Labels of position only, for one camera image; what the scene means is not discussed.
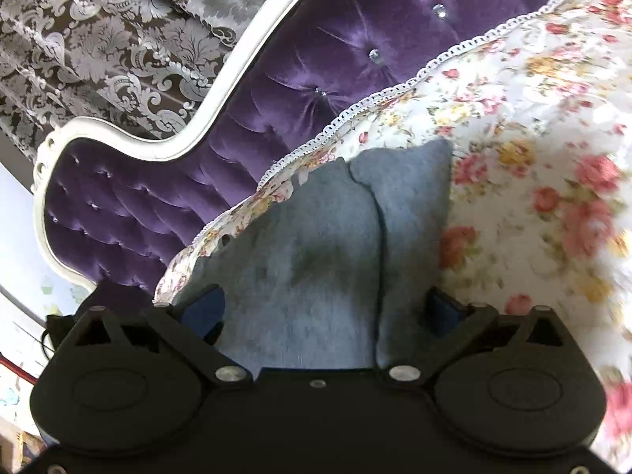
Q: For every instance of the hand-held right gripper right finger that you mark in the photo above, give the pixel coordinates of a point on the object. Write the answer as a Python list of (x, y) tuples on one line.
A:
[(444, 309)]

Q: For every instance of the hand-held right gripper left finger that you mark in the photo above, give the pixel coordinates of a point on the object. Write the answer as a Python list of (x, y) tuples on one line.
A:
[(210, 307)]

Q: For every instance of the grey argyle sweater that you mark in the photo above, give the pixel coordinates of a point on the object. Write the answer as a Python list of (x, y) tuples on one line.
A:
[(306, 281)]

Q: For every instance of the black object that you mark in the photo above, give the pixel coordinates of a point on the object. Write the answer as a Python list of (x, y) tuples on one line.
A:
[(57, 331)]

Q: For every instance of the floral bed sheet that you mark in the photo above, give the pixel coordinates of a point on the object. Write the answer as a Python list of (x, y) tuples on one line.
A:
[(518, 108)]

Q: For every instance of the grey damask curtain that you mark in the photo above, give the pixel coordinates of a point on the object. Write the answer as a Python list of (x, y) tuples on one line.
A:
[(98, 59)]

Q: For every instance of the purple tufted headboard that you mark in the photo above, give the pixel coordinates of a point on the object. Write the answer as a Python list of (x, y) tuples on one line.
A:
[(321, 34)]

